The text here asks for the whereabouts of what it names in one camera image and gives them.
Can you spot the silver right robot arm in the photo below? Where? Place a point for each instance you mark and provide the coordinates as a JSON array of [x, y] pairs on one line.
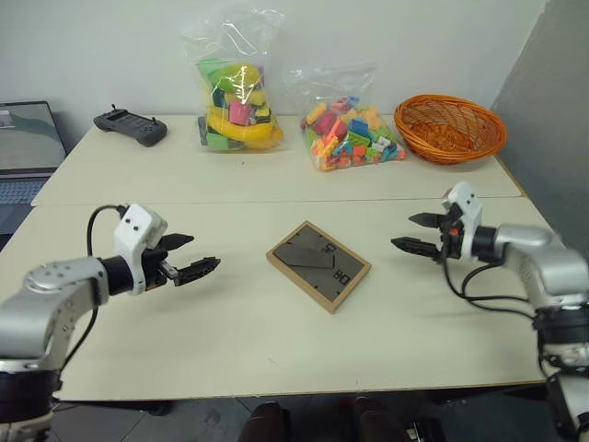
[[534, 258]]

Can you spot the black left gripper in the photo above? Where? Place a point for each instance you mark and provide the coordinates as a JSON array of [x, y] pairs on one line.
[[154, 271]]

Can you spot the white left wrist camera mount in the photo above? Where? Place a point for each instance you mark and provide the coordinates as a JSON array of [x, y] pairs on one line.
[[135, 230]]

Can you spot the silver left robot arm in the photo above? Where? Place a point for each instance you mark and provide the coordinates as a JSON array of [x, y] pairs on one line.
[[43, 304]]

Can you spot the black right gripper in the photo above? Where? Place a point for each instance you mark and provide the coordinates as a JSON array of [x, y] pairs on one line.
[[451, 239]]

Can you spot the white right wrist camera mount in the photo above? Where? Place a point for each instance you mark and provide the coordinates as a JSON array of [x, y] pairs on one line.
[[469, 207]]

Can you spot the dark maroon rounded shape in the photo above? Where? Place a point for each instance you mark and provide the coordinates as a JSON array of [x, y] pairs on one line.
[[264, 423]]

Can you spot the grey laptop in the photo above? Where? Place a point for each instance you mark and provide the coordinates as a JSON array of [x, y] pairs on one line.
[[23, 138]]

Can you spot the plastic bag of yellow toys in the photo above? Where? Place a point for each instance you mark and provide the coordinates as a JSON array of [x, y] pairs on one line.
[[239, 119]]

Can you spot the black handheld remote controller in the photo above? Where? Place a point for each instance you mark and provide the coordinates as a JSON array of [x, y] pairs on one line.
[[131, 126]]

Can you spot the orange wicker basket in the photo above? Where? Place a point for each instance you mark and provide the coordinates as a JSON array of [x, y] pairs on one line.
[[448, 133]]

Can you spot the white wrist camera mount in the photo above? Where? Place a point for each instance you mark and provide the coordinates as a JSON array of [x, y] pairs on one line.
[[469, 207], [135, 230]]

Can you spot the plastic bag of colourful blocks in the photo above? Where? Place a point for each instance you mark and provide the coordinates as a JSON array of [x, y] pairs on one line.
[[349, 138]]

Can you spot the wooden framed puzzle board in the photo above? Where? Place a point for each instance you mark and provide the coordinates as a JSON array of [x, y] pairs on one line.
[[317, 267]]

